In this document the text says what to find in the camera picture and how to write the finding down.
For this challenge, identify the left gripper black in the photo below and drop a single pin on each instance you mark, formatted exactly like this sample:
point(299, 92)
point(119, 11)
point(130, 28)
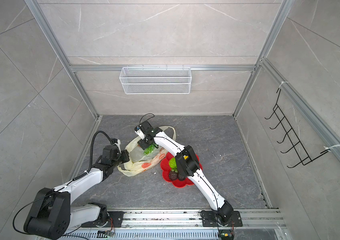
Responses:
point(125, 153)

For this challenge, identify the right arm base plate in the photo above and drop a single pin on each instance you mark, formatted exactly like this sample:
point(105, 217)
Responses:
point(212, 219)

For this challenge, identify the black wire hook rack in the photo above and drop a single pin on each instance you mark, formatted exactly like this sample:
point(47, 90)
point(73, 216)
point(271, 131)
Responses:
point(290, 136)

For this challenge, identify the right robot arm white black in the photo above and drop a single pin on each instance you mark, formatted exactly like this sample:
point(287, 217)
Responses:
point(188, 166)

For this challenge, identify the green grape bunch fake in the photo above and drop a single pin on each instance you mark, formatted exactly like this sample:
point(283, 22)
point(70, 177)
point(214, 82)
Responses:
point(150, 149)

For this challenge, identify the dark brown round fake fruit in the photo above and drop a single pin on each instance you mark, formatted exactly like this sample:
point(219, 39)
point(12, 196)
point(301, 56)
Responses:
point(173, 176)

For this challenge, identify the cream plastic bag fruit print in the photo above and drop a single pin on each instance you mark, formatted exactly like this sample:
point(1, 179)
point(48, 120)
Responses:
point(138, 162)

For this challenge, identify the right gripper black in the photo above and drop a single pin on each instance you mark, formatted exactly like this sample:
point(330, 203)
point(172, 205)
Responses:
point(142, 144)

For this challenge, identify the white wire mesh basket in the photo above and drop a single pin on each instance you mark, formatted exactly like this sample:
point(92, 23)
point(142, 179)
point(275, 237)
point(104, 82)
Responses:
point(156, 80)

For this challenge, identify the green custard apple fake fruit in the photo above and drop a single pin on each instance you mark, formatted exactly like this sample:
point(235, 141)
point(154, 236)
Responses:
point(172, 164)

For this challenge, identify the dark avocado fake fruit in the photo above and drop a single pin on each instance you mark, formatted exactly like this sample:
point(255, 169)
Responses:
point(181, 178)

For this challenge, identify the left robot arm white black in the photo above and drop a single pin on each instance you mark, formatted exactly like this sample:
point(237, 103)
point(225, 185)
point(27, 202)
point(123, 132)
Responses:
point(51, 214)

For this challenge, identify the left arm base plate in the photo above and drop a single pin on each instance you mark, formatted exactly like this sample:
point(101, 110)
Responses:
point(113, 219)

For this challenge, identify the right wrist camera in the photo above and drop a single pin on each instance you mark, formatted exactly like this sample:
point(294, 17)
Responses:
point(139, 132)

